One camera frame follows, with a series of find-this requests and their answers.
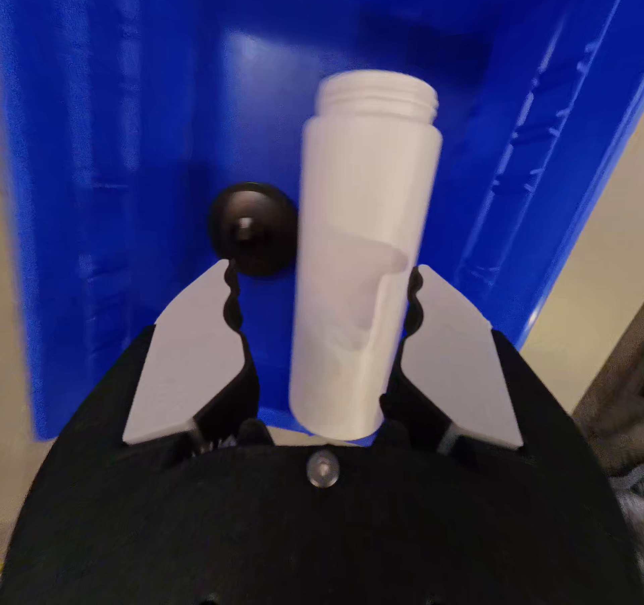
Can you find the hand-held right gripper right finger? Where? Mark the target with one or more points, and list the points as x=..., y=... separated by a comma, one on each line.
x=458, y=368

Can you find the black bottle lid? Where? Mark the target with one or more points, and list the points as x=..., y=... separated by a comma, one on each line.
x=251, y=232

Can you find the blue plastic bin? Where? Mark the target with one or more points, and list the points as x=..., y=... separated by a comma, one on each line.
x=151, y=111

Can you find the white plastic bottle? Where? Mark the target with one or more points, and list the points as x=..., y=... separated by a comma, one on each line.
x=362, y=187

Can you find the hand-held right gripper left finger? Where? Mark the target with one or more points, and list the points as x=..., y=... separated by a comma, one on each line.
x=186, y=363

